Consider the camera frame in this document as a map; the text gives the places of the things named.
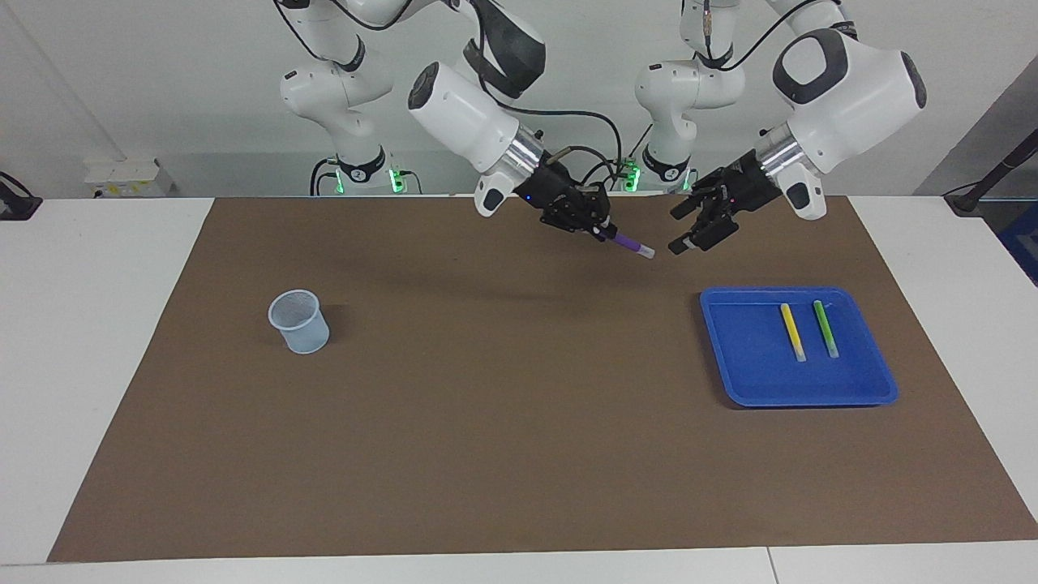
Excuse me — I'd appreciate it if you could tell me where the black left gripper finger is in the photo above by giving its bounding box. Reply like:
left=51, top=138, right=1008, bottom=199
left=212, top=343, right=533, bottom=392
left=670, top=174, right=724, bottom=221
left=667, top=207, right=740, bottom=257

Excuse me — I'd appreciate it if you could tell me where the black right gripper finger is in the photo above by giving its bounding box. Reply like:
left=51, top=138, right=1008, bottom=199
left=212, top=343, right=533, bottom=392
left=558, top=208, right=619, bottom=243
left=577, top=183, right=614, bottom=225

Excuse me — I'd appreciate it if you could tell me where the purple pen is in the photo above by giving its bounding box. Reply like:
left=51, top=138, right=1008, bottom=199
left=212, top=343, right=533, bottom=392
left=600, top=229, right=656, bottom=260

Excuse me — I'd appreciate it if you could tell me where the yellow pen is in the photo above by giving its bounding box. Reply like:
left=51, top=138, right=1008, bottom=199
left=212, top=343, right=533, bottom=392
left=780, top=303, right=808, bottom=363

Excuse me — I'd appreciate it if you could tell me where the green pen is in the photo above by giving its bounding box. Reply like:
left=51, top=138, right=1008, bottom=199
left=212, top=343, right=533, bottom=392
left=813, top=300, right=840, bottom=359

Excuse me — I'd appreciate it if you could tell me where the blue plastic tray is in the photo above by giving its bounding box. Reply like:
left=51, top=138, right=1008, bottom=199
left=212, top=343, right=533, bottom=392
left=700, top=286, right=899, bottom=408

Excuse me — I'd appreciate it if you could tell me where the brown table mat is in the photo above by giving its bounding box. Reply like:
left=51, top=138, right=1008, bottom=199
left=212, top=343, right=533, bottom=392
left=47, top=193, right=1038, bottom=563

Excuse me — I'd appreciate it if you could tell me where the black stand pole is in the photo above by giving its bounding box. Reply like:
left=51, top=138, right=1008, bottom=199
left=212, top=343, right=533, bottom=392
left=943, top=130, right=1038, bottom=216

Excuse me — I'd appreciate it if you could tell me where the blue crate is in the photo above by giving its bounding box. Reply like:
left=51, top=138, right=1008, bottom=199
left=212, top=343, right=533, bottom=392
left=999, top=203, right=1038, bottom=286

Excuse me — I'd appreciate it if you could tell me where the light blue mesh cup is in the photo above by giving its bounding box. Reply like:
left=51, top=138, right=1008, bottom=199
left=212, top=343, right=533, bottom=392
left=268, top=290, right=331, bottom=355

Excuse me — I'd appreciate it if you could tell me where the black table clamp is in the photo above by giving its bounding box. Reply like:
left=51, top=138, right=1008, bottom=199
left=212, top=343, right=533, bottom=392
left=0, top=172, right=43, bottom=221

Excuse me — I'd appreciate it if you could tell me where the black left base cable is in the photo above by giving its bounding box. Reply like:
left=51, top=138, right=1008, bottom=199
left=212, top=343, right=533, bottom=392
left=577, top=122, right=654, bottom=193

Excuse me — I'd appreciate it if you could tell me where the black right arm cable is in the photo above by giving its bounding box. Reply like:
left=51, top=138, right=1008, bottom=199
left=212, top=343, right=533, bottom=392
left=466, top=0, right=625, bottom=191

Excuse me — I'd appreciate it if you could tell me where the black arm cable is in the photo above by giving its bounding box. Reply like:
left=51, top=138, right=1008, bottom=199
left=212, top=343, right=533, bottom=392
left=466, top=0, right=625, bottom=191
left=697, top=0, right=852, bottom=72

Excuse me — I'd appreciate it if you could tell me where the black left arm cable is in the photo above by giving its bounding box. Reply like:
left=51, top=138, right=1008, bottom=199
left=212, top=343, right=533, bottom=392
left=697, top=0, right=852, bottom=72

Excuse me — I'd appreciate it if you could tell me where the white wall socket box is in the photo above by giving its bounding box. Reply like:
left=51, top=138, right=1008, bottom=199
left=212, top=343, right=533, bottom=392
left=85, top=158, right=175, bottom=200

